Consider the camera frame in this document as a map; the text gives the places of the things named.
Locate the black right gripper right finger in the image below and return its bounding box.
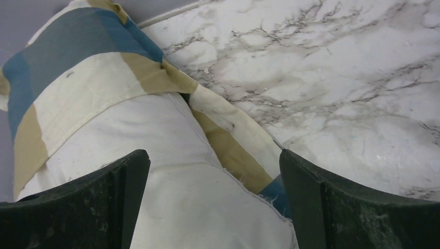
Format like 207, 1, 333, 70
279, 149, 439, 248

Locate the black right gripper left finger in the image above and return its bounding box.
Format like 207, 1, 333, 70
1, 150, 150, 248

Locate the white pillow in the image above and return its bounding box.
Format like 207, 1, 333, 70
19, 93, 298, 248

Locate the blue yellow patchwork pillowcase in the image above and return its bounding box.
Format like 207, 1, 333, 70
1, 1, 292, 218

